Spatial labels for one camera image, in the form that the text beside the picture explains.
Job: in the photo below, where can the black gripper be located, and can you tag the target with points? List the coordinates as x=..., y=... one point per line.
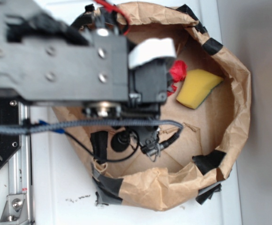
x=147, y=92

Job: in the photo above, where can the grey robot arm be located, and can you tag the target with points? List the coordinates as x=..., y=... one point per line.
x=45, y=62

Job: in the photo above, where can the red crumpled paper ball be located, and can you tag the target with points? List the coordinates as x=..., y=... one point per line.
x=177, y=73

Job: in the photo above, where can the white tape label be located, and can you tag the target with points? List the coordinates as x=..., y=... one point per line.
x=151, y=49

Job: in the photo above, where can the yellow green sponge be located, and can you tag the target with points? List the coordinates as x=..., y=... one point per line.
x=197, y=85

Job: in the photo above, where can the brown paper bag bin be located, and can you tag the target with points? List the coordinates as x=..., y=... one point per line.
x=213, y=134

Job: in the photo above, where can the white plastic tray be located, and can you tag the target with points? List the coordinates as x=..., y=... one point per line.
x=63, y=191

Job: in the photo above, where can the metal corner bracket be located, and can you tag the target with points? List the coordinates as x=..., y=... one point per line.
x=15, y=211

